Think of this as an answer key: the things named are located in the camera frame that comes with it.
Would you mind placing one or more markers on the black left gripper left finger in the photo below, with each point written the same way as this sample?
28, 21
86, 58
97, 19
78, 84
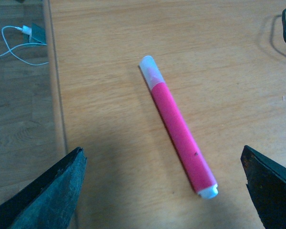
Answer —
49, 201

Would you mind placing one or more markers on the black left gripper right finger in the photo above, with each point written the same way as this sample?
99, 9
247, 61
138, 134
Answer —
266, 184

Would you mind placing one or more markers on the pink marker with clear cap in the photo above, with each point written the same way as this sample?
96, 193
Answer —
196, 168

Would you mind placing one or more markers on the open grey floor socket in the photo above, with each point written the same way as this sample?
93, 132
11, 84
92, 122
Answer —
38, 36

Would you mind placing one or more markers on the white plug adapter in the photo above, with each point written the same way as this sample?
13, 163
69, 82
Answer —
25, 30

